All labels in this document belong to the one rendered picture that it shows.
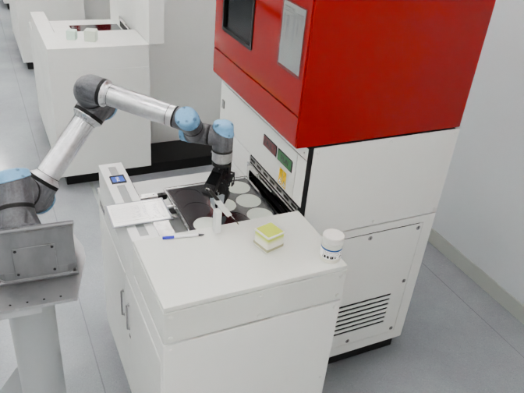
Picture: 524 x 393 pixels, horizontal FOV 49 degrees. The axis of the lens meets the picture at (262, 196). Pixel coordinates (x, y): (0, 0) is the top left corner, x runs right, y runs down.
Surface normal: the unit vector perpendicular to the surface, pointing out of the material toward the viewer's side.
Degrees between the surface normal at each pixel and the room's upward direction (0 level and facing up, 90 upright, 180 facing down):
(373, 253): 90
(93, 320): 0
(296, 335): 90
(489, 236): 90
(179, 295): 0
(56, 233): 90
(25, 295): 0
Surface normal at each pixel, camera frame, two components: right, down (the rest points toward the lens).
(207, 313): 0.42, 0.50
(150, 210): 0.08, -0.85
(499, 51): -0.90, 0.15
